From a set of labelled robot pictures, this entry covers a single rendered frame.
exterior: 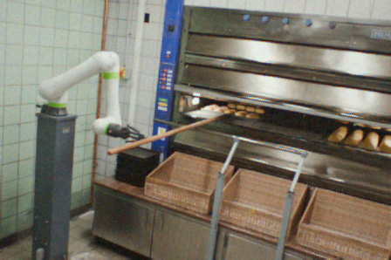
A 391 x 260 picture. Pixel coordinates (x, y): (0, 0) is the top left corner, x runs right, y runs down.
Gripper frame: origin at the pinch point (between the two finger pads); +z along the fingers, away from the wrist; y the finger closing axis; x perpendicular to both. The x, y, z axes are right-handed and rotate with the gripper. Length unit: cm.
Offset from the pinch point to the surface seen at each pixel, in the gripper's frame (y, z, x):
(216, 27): -77, -8, -101
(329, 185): 29, 102, -100
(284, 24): -84, 49, -101
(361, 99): -37, 112, -100
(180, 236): 80, 11, -45
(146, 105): -2, -66, -99
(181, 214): 63, 11, -45
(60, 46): -46, -122, -45
